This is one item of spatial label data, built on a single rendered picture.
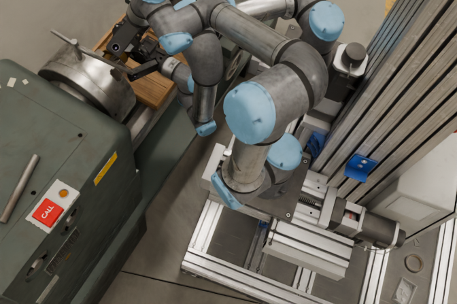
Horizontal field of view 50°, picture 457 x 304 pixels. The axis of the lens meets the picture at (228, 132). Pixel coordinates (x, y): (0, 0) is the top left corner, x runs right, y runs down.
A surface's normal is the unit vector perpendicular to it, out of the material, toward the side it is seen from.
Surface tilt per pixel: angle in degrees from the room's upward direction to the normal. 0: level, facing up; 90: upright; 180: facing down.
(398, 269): 0
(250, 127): 82
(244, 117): 82
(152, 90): 0
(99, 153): 0
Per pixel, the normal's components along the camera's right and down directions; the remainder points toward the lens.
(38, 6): 0.11, -0.43
